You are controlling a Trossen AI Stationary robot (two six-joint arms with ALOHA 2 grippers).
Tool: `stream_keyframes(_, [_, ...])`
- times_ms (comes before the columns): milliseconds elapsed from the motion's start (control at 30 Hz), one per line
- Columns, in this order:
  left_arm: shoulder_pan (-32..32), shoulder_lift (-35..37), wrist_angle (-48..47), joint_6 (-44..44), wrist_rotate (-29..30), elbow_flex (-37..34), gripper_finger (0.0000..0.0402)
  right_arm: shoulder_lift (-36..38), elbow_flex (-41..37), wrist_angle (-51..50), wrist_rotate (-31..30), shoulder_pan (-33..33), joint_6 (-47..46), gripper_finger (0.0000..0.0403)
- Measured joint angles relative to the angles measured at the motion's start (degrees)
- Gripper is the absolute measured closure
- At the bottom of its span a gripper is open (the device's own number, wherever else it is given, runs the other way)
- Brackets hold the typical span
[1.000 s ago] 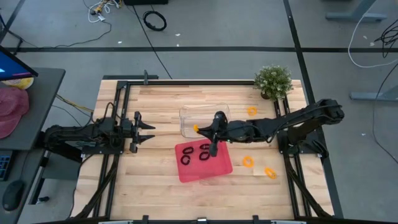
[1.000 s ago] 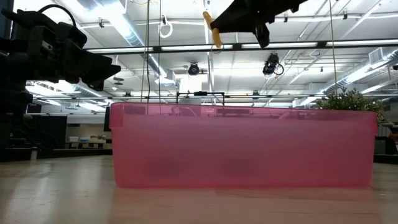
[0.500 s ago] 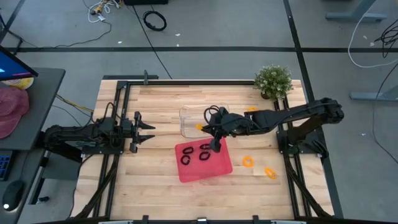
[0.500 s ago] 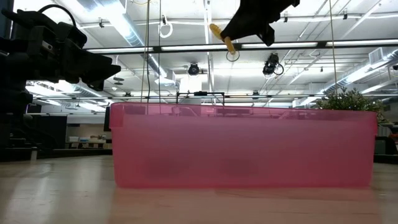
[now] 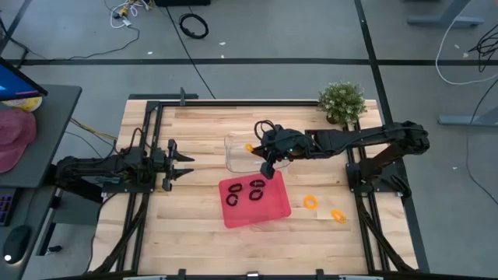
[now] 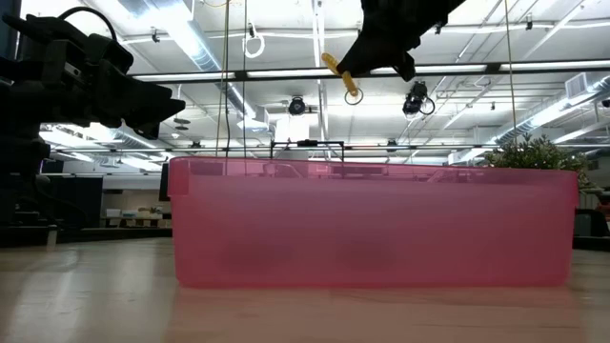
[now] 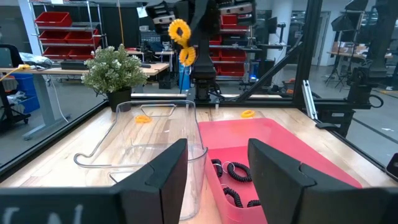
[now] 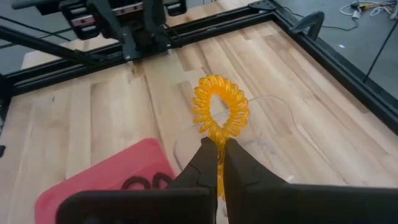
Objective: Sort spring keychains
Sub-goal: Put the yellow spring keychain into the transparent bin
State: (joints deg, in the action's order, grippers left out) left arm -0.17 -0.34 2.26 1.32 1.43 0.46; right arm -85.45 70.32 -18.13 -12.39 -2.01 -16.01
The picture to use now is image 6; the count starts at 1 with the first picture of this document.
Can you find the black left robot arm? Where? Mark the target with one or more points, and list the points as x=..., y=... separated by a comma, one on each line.
x=19, y=181

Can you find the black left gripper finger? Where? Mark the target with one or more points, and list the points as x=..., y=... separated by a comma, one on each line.
x=138, y=105
x=148, y=131

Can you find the black bar with light strips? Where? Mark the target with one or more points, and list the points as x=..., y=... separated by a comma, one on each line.
x=453, y=70

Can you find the potted green plant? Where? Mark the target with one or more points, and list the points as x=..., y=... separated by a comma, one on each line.
x=538, y=155

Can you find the black background screen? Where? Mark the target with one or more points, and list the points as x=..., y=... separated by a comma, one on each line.
x=164, y=183

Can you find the pink translucent plastic bin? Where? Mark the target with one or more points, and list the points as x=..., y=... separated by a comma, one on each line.
x=372, y=214

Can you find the low shelf with boxes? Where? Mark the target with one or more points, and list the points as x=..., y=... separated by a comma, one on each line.
x=138, y=218

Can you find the black partition panel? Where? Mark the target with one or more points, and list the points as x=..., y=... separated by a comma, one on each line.
x=71, y=202

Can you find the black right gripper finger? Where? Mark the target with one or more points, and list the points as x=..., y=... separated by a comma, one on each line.
x=372, y=57
x=407, y=69

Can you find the black overhead camera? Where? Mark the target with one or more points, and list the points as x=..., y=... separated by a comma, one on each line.
x=297, y=106

